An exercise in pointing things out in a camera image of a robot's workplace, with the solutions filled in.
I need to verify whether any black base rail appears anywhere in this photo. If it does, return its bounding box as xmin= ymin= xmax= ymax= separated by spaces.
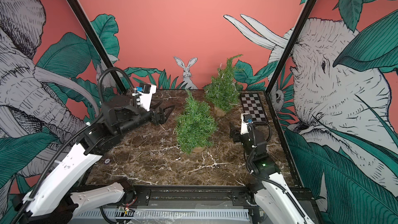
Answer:
xmin=132 ymin=185 xmax=255 ymax=207

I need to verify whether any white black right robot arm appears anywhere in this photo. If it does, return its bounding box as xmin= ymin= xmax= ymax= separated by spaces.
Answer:
xmin=230 ymin=119 xmax=314 ymax=224

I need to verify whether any black frame post left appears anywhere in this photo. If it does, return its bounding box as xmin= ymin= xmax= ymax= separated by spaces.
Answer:
xmin=66 ymin=0 xmax=120 ymax=83

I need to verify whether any small green christmas tree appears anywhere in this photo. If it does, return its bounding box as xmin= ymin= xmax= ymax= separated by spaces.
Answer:
xmin=204 ymin=55 xmax=243 ymax=113

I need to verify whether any clear string light wire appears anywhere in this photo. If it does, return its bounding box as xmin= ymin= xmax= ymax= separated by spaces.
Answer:
xmin=211 ymin=65 xmax=237 ymax=113

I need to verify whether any white slotted cable tray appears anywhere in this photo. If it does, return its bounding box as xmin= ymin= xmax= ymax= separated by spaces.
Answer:
xmin=74 ymin=208 xmax=251 ymax=223

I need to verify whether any large green christmas tree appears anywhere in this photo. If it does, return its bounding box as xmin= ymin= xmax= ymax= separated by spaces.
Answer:
xmin=175 ymin=90 xmax=218 ymax=154

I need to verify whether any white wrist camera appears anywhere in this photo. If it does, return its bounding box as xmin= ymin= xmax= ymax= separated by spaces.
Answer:
xmin=240 ymin=114 xmax=253 ymax=135
xmin=132 ymin=83 xmax=157 ymax=112

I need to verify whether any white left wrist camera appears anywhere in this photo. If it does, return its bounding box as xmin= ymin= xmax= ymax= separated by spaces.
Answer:
xmin=132 ymin=83 xmax=157 ymax=112

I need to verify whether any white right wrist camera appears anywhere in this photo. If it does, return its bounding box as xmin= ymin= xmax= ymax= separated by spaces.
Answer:
xmin=240 ymin=114 xmax=253 ymax=135

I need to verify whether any black frame post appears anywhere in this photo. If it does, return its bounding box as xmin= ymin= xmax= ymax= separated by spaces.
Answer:
xmin=66 ymin=0 xmax=120 ymax=83
xmin=265 ymin=0 xmax=317 ymax=95

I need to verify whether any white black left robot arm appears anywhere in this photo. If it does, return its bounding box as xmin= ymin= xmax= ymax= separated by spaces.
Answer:
xmin=12 ymin=67 xmax=175 ymax=224

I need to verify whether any large tree wooden base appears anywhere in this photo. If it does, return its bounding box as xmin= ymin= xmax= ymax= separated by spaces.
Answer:
xmin=192 ymin=147 xmax=206 ymax=153

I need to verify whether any black white chessboard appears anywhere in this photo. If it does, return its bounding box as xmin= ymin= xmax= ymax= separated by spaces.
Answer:
xmin=240 ymin=92 xmax=268 ymax=122

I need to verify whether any small tree wooden base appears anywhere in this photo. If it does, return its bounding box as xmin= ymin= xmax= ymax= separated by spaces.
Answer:
xmin=214 ymin=106 xmax=227 ymax=117

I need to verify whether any black frame post right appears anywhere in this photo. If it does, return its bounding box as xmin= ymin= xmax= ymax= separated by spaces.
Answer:
xmin=265 ymin=0 xmax=317 ymax=95

